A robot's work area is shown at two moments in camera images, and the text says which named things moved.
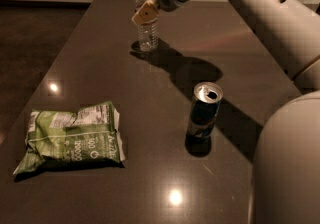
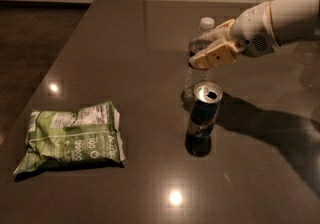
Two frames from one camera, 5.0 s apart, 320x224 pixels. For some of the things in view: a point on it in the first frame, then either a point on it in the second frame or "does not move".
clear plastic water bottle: (148, 33) to (196, 76)
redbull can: (207, 99) does not move
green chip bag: (90, 136) does not move
